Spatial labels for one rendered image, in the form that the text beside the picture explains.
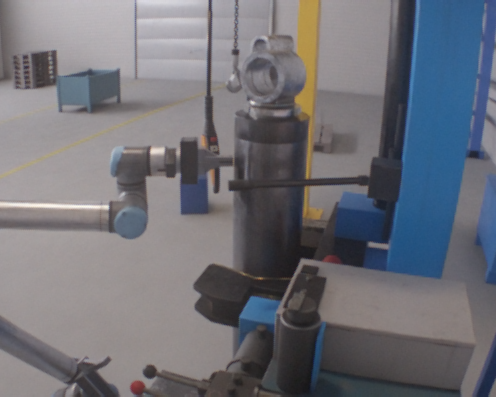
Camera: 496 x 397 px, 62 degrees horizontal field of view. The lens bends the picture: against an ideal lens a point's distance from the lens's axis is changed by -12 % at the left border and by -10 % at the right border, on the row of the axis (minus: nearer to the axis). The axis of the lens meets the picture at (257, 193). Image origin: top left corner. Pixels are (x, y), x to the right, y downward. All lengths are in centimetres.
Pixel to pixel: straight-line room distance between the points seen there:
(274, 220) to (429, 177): 45
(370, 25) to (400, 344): 1117
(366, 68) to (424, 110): 1078
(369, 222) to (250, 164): 43
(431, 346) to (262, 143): 68
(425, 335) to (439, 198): 43
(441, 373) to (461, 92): 65
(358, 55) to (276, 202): 1072
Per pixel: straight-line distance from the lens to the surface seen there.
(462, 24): 116
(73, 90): 929
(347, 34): 1193
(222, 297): 130
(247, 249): 137
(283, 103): 128
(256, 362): 108
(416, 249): 129
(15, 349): 139
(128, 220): 124
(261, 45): 273
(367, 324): 92
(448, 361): 96
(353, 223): 146
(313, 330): 83
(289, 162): 126
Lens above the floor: 174
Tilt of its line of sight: 21 degrees down
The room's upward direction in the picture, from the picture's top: 2 degrees clockwise
